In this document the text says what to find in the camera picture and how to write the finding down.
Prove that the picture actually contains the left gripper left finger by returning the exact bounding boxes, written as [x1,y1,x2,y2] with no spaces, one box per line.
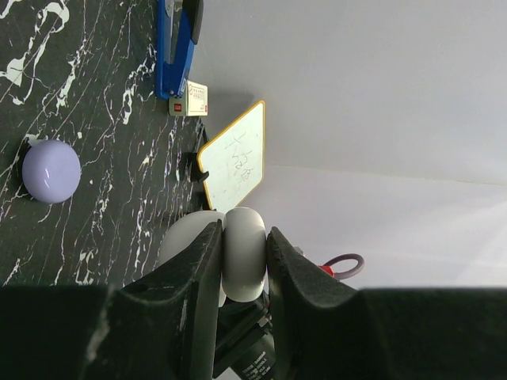
[1,222,222,379]

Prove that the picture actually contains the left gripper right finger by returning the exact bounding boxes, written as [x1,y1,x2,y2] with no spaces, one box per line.
[266,228,506,379]

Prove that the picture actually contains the purple earbud charging case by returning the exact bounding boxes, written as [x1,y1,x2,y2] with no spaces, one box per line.
[22,139,82,204]

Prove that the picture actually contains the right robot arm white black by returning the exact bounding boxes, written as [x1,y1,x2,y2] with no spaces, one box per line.
[213,293,276,380]

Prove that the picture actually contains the small cream cardboard box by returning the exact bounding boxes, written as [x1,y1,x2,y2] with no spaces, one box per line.
[168,81,208,116]

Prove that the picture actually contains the blue stapler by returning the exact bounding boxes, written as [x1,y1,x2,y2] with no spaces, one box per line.
[155,0,204,100]

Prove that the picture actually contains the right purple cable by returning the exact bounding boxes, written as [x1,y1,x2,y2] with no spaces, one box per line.
[322,253,365,280]

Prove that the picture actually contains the whiteboard with yellow frame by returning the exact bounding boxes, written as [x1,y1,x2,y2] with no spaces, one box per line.
[187,100,266,213]

